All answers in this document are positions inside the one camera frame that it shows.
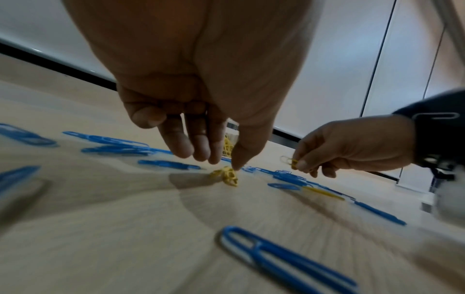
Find scattered blue paper clips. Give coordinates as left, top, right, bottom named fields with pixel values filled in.
left=0, top=123, right=407, bottom=294

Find black baseboard strip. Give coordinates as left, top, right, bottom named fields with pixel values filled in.
left=0, top=38, right=403, bottom=184

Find person's right forearm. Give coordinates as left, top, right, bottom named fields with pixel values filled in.
left=391, top=88, right=465, bottom=170

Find small yellow paper clip cluster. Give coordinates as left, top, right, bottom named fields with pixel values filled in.
left=209, top=166, right=241, bottom=188

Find person's right hand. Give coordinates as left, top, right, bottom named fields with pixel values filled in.
left=291, top=114, right=417, bottom=179

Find person's left hand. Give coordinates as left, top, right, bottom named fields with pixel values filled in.
left=61, top=0, right=325, bottom=171

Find white wrist camera device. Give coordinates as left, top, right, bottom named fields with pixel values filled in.
left=420, top=155, right=465, bottom=222

